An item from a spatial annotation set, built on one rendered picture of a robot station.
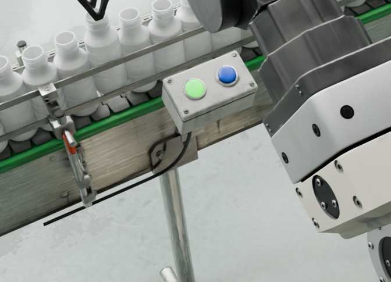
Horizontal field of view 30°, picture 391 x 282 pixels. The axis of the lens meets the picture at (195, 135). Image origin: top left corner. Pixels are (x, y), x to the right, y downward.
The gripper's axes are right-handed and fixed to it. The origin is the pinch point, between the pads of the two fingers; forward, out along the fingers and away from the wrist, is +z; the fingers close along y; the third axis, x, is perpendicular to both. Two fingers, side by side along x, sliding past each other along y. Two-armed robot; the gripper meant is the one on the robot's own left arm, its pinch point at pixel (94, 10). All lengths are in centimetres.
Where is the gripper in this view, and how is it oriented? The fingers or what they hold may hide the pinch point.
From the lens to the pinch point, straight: 123.9
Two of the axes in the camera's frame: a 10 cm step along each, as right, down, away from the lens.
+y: 4.5, 6.3, -6.3
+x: 8.9, -3.8, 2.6
